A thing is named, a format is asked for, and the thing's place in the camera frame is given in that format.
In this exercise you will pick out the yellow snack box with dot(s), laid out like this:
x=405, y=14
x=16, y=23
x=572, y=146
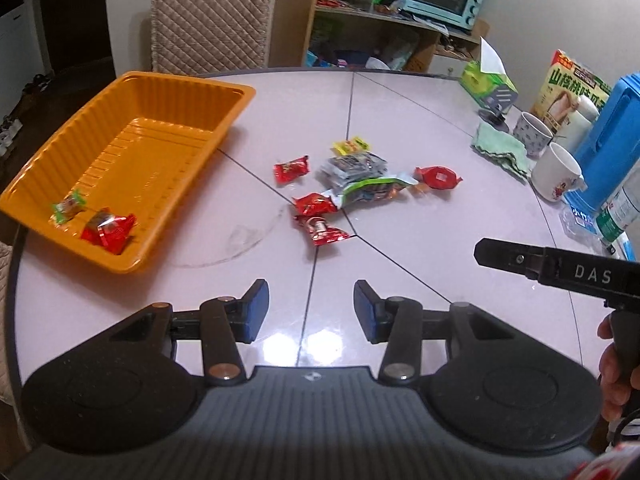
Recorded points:
x=565, y=90

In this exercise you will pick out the patterned grey mug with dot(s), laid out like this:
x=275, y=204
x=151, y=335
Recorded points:
x=532, y=132

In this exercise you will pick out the green tissue box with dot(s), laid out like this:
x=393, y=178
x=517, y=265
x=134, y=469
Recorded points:
x=487, y=87

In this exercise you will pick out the small black round object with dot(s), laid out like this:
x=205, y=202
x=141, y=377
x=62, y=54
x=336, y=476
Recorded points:
x=492, y=119

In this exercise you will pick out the green snack packet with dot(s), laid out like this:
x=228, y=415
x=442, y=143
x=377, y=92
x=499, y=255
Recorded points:
x=375, y=191

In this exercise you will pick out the red candy with figure print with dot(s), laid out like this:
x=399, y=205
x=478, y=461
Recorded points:
x=320, y=230

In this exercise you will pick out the orange plastic tray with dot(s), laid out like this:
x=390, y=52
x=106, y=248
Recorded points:
x=150, y=135

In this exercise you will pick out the grey snack packet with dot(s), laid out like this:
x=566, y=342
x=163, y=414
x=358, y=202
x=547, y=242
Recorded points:
x=352, y=165

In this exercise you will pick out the wide red wrapped candy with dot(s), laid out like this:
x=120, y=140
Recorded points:
x=438, y=177

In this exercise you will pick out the yellow snack packet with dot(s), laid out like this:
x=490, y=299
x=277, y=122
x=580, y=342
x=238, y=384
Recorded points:
x=352, y=146

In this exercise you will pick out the green label plastic bottle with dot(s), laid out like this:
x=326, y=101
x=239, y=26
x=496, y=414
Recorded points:
x=620, y=210

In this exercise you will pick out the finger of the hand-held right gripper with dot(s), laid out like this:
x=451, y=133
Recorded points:
x=500, y=255

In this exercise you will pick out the blue label plastic bottle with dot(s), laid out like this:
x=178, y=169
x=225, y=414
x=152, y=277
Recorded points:
x=577, y=220

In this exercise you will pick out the person's right hand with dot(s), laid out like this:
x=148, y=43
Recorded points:
x=612, y=390

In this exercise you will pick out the small red candy packet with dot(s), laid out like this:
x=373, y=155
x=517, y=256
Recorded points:
x=291, y=170

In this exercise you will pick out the small white drawer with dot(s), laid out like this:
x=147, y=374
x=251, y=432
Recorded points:
x=450, y=65

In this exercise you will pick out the green cloth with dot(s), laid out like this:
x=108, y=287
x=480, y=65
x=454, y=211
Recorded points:
x=500, y=145

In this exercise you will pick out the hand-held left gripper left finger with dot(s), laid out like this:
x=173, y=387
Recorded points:
x=257, y=307

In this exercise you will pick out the white cabinet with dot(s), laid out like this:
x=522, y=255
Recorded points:
x=20, y=50

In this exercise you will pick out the red foil candy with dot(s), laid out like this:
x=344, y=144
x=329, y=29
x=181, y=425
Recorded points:
x=110, y=230

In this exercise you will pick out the white mug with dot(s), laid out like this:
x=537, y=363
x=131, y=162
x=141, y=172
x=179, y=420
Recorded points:
x=555, y=172

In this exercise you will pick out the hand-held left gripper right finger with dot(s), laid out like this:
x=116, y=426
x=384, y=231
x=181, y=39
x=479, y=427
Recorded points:
x=364, y=310

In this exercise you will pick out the green wrapped candy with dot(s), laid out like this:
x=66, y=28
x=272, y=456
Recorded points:
x=67, y=207

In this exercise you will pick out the wooden shelf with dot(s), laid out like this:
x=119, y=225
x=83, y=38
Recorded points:
x=292, y=20

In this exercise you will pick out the dark door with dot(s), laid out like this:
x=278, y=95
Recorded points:
x=75, y=10

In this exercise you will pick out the row of shoes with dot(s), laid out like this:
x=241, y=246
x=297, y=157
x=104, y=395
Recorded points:
x=10, y=130

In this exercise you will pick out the blue kettle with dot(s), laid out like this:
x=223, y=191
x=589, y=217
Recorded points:
x=615, y=130

